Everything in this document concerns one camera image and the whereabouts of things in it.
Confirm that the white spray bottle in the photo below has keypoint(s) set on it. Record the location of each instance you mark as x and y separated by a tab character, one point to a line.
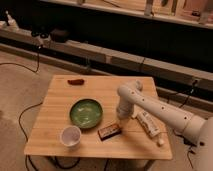
12	22

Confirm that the white toothpaste tube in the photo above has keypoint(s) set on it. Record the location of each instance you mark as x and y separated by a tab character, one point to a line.
150	127

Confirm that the wooden table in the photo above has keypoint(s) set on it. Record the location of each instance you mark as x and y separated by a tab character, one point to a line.
132	143

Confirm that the black device on ledge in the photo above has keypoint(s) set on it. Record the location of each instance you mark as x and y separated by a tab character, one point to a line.
58	35

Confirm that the red sausage toy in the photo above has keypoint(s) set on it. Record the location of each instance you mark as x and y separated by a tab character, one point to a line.
76	81

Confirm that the green bowl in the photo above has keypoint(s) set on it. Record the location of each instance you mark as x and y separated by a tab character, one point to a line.
86	113

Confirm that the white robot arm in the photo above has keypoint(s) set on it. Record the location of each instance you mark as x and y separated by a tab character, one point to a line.
195	129

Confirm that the white eraser block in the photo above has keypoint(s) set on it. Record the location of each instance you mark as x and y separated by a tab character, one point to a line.
135	114

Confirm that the white paper cup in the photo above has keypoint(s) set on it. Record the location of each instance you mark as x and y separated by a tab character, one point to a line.
70	136

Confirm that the brown chocolate bar eraser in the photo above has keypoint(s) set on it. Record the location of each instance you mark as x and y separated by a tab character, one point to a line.
109	131

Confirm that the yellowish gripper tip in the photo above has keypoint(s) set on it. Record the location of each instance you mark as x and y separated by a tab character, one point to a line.
119	119

